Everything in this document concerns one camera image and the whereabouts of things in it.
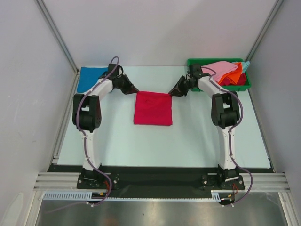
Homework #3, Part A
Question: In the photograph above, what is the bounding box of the left aluminium frame post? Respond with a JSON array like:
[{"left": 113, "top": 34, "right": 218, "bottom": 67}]
[{"left": 34, "top": 0, "right": 79, "bottom": 73}]

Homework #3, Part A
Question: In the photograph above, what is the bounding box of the slotted cable duct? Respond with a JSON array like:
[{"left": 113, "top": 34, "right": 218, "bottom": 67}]
[{"left": 43, "top": 190, "right": 236, "bottom": 202}]

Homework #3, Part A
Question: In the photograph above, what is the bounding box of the magenta t shirt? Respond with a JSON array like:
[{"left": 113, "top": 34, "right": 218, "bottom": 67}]
[{"left": 133, "top": 91, "right": 173, "bottom": 126}]

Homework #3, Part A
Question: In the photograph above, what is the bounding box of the aluminium frame post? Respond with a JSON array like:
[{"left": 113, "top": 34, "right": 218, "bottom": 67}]
[
  {"left": 245, "top": 0, "right": 285, "bottom": 61},
  {"left": 34, "top": 0, "right": 79, "bottom": 73}
]

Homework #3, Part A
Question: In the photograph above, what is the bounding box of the orange t shirt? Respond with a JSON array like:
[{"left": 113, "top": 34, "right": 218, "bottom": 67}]
[{"left": 218, "top": 64, "right": 242, "bottom": 84}]

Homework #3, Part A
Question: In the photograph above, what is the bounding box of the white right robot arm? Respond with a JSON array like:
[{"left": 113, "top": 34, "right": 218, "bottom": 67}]
[{"left": 168, "top": 64, "right": 243, "bottom": 189}]

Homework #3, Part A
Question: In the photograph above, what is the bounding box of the green plastic bin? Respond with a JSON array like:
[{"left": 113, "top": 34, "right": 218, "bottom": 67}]
[{"left": 187, "top": 58, "right": 251, "bottom": 91}]

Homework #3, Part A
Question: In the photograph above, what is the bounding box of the light blue t shirt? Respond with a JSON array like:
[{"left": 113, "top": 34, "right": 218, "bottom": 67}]
[{"left": 232, "top": 61, "right": 251, "bottom": 73}]

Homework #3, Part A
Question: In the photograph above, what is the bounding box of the folded blue t shirt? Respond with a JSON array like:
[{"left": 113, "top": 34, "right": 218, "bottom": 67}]
[{"left": 77, "top": 67, "right": 108, "bottom": 93}]

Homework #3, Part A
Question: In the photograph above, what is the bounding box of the dark red t shirt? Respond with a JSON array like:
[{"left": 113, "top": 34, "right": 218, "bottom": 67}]
[{"left": 219, "top": 73, "right": 247, "bottom": 86}]

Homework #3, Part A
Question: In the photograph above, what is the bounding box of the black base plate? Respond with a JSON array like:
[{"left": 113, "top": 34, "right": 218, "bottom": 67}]
[{"left": 48, "top": 164, "right": 273, "bottom": 199}]

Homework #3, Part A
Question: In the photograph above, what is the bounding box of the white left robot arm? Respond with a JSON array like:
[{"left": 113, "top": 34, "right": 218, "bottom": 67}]
[{"left": 72, "top": 63, "right": 138, "bottom": 189}]

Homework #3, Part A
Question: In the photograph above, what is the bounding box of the aluminium front rail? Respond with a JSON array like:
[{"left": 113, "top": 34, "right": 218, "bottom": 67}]
[{"left": 33, "top": 172, "right": 290, "bottom": 192}]

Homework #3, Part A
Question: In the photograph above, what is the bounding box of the right aluminium frame post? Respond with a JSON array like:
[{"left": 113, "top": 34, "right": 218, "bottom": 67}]
[{"left": 245, "top": 0, "right": 285, "bottom": 61}]

